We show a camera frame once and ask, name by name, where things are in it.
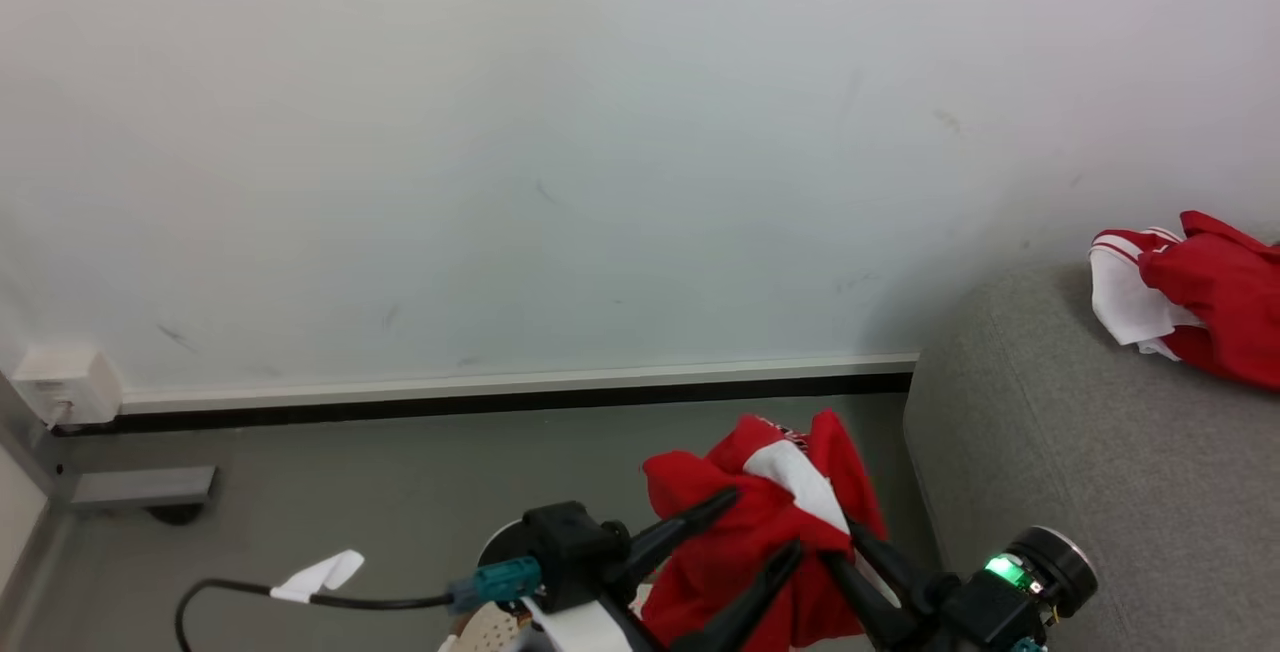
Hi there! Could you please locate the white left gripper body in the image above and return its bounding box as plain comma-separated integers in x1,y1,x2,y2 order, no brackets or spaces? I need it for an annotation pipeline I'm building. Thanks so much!
525,597,666,652

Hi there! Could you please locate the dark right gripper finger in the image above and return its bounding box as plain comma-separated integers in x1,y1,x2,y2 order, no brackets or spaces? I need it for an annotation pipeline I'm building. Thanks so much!
822,552,916,648
850,522,951,613

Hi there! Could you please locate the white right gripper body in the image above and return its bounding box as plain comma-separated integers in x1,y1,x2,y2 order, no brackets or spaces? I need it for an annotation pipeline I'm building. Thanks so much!
870,557,1051,652

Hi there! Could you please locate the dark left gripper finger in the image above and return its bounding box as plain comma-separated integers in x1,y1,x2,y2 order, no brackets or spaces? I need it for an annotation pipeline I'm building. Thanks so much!
668,542,804,652
628,490,741,573

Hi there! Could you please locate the red garment with white stripe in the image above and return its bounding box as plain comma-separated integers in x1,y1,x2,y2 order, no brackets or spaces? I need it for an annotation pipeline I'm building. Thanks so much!
640,409,891,652

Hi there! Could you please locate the white and red garment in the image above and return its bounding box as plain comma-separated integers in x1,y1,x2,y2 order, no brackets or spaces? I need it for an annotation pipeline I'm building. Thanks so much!
1088,210,1280,391

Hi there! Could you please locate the grey fabric sofa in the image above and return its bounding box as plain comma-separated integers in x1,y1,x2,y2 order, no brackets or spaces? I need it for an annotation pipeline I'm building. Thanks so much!
903,242,1280,652

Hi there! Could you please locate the white and black baseboard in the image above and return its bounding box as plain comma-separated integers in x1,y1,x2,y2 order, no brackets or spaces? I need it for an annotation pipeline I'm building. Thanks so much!
60,354,919,436

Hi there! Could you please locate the beige partition panel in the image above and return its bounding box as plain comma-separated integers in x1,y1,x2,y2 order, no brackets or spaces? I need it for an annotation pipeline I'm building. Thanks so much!
0,447,51,608

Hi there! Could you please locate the white cable tag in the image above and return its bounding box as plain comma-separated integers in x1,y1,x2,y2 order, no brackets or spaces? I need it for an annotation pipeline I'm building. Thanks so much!
270,550,366,603

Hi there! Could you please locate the grey metal frame foot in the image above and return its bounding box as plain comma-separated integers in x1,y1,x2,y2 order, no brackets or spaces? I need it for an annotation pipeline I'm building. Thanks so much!
70,466,217,509

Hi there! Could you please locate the white wall socket box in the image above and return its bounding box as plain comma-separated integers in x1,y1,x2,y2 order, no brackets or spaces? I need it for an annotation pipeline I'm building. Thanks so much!
12,347,123,428

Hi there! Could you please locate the grey metal frame post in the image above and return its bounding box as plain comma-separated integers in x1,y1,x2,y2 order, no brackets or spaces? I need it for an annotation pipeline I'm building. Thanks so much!
0,372,76,508

